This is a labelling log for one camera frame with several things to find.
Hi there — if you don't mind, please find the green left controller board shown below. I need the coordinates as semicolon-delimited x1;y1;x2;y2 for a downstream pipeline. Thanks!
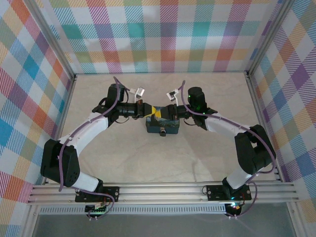
85;203;110;214

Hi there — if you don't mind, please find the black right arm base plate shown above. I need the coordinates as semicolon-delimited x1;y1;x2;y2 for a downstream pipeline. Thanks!
206;184;252;201

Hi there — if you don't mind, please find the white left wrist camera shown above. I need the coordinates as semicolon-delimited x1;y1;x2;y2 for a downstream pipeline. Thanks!
127;86;146;104

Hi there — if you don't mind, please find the aluminium mounting rail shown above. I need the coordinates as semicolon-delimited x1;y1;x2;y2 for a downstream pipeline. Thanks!
26;182;301;205

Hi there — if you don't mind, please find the starry night print tin box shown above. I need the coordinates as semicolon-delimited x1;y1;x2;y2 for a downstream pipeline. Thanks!
145;115;180;135

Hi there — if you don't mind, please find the grey slotted cable duct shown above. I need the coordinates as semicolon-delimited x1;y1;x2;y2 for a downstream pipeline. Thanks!
39;205;227;215

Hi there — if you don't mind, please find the aluminium side rail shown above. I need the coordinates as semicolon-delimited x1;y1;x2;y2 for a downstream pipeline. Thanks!
42;76;78;185
246;71;284;183

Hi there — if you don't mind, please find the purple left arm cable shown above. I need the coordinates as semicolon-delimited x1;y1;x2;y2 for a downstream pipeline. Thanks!
59;76;129;219

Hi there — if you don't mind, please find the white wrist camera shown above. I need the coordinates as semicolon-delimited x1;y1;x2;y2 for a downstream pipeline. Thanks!
166;90;181;102
127;86;146;104

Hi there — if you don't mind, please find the aluminium frame post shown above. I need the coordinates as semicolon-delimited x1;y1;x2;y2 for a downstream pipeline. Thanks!
246;0;296;78
24;0;76;82

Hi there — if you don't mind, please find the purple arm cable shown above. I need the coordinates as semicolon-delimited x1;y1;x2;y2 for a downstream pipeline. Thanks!
179;80;276;219
59;76;129;219

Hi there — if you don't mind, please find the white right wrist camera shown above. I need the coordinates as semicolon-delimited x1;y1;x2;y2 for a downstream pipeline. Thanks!
166;90;181;102

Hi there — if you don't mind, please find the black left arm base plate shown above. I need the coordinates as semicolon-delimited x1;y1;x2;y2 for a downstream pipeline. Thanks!
75;186;120;203

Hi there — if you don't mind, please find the plaid colourful cloth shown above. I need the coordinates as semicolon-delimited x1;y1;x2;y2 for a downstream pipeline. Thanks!
251;0;316;237
0;0;75;237
39;0;281;75

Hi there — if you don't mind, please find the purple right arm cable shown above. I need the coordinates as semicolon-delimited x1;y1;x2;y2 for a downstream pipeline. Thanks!
179;80;276;219

